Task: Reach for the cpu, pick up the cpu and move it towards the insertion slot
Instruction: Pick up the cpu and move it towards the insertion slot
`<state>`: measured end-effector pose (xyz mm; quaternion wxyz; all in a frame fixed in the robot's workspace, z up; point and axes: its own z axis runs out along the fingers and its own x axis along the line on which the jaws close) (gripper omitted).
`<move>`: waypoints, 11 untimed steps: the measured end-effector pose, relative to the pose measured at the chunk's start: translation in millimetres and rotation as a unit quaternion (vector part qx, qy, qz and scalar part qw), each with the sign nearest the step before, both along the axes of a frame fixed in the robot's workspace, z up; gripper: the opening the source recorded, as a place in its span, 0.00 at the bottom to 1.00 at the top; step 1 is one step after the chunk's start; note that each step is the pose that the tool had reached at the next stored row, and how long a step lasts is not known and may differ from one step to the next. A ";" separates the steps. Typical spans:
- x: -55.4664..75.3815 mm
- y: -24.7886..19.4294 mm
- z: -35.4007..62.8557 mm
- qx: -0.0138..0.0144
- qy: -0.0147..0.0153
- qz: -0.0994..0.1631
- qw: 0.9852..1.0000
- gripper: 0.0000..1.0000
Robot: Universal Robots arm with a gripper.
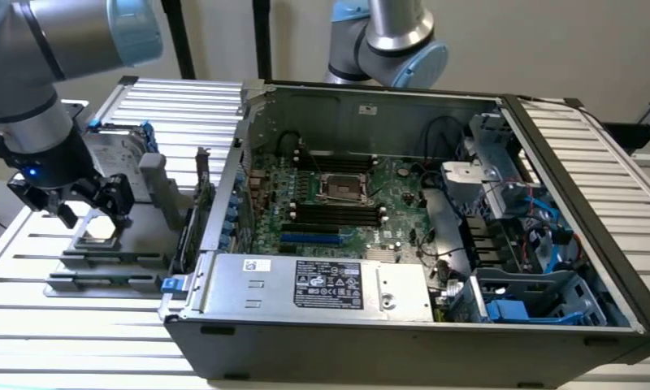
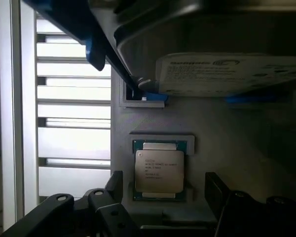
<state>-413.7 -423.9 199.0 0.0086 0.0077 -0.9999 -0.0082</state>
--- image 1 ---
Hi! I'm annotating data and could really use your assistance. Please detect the CPU socket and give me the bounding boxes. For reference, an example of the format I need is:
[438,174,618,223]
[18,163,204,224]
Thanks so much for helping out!
[316,171,375,205]

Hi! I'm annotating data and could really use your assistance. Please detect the black stand post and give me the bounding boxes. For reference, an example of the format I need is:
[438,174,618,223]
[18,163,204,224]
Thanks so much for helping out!
[160,0,198,80]
[251,0,275,81]

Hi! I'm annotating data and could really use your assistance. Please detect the black cable over table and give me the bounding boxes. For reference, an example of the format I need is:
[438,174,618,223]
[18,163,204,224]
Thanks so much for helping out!
[519,94,634,158]

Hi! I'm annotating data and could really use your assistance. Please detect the metal drive cage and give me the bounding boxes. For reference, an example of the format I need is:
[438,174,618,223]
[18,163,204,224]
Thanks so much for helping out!
[463,112,531,186]

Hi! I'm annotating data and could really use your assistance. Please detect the black power supply label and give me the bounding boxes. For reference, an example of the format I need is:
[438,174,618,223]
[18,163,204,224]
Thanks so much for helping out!
[294,259,366,310]

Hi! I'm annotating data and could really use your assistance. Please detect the green RAM stick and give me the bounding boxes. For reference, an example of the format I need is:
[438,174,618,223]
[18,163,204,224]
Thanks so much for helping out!
[62,250,163,261]
[50,274,160,286]

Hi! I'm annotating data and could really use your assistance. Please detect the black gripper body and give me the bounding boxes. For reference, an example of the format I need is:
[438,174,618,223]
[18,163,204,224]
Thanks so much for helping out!
[3,120,108,206]

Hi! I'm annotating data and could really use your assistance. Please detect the grey parts rack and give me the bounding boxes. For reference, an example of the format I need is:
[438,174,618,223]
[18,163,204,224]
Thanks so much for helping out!
[43,152,200,298]

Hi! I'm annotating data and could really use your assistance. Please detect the red wire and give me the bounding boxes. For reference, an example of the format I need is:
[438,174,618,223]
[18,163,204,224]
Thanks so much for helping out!
[496,181,544,206]

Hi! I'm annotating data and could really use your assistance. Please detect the silver power supply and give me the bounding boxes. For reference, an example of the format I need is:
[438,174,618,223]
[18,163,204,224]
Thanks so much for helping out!
[186,253,436,324]

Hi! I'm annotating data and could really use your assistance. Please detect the black power wire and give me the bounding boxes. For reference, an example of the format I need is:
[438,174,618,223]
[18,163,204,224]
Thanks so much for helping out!
[278,128,311,158]

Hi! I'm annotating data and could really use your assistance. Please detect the graphics card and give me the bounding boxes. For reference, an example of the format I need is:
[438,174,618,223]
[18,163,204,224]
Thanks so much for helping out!
[172,146,219,274]

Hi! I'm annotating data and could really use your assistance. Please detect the grey plastic disk bay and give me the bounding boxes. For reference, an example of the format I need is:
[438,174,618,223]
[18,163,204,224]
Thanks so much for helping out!
[454,266,615,327]

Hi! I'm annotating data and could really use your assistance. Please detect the black looped wire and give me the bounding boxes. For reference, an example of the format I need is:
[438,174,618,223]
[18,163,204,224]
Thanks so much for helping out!
[422,115,472,160]

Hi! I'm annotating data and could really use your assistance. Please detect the silver chipset heatsink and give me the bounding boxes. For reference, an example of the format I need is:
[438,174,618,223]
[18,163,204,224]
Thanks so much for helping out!
[364,248,403,262]

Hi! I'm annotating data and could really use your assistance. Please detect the blue expansion slot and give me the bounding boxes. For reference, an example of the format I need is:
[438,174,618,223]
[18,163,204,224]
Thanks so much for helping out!
[280,232,343,248]

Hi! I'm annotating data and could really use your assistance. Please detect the black open PC case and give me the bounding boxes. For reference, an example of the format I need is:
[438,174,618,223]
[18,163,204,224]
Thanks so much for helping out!
[160,79,650,384]

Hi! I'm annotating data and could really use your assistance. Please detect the green motherboard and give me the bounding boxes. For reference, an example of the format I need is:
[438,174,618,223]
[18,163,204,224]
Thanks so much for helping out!
[238,150,442,278]

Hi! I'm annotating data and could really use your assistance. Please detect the black expansion slot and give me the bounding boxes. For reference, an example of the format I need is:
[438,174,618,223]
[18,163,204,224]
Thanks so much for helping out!
[280,223,342,236]

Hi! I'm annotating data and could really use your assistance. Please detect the hard disk with blue caddy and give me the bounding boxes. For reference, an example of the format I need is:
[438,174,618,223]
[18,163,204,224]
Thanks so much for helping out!
[82,119,160,203]

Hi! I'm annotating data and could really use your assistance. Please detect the silver CPU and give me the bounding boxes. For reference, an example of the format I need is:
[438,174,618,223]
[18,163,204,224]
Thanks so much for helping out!
[88,216,116,241]

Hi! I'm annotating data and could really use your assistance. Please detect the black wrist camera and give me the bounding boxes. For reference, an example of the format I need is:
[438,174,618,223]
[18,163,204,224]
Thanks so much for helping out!
[6,173,54,213]

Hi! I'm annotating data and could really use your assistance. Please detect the grey fan shroud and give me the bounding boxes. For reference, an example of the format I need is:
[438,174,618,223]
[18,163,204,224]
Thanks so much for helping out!
[440,161,488,197]

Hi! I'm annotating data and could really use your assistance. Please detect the blue wire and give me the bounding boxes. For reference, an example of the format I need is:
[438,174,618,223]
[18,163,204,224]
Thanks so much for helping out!
[523,193,578,280]

